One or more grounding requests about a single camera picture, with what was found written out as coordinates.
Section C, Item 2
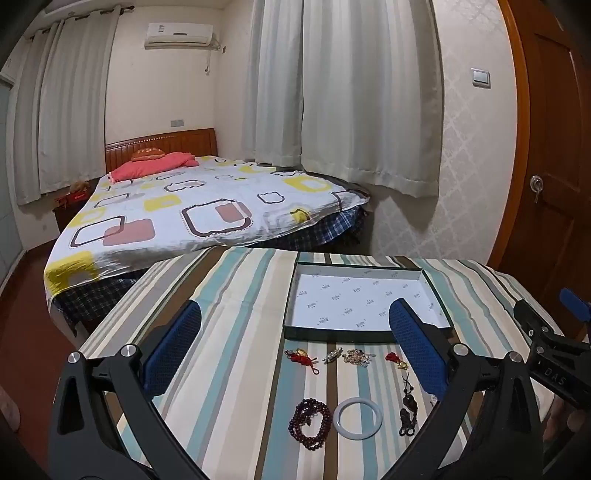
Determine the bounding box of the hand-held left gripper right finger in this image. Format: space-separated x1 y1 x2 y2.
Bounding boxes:
388 298 546 480

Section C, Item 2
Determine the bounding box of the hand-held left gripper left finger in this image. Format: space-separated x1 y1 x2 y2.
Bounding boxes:
47 299 204 480

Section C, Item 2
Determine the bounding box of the striped tablecloth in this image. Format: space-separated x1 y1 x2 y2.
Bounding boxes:
76 249 591 480

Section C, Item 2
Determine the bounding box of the white air conditioner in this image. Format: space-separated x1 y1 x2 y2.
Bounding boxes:
144 21 216 50

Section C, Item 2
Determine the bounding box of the gold pearl brooch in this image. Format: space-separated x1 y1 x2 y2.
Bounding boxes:
342 348 374 366

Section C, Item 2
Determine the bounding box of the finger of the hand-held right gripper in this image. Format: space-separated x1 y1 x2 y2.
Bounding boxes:
560 287 591 325
514 299 561 343

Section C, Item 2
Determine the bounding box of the pink pillow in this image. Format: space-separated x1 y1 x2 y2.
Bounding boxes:
110 151 200 182

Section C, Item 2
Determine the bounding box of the dark cord pendant necklace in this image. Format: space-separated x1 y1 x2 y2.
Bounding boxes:
398 374 419 437

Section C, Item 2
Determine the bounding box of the long white window curtain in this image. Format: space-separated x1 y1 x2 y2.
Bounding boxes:
14 11 115 207

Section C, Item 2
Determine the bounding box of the shallow green cardboard box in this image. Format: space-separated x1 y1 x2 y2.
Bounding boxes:
283 262 454 343

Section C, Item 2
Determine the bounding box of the grey sliding door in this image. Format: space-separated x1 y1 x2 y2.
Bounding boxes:
0 69 25 289

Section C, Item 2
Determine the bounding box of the white jade bangle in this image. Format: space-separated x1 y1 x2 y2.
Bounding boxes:
333 396 383 438

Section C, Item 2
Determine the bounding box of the curtain rod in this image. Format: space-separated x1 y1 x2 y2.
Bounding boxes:
27 4 136 43

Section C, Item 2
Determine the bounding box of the wooden door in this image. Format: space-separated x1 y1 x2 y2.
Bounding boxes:
489 0 591 342

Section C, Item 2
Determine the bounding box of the dark red bead bracelet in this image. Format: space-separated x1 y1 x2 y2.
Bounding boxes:
289 399 332 450

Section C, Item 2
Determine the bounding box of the short white curtain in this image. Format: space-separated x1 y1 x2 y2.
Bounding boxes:
299 0 445 200

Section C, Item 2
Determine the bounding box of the red knot gold charm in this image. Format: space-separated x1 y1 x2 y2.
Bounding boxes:
285 349 320 376

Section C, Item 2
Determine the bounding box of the wooden nightstand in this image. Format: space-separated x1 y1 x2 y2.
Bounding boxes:
53 194 98 234

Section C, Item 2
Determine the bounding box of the person's right hand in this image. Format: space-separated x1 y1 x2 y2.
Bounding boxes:
542 399 575 446

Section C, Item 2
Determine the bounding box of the wooden headboard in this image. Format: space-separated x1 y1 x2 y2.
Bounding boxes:
105 128 218 174

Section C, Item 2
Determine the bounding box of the narrow white curtain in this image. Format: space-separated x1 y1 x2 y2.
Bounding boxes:
240 0 306 168

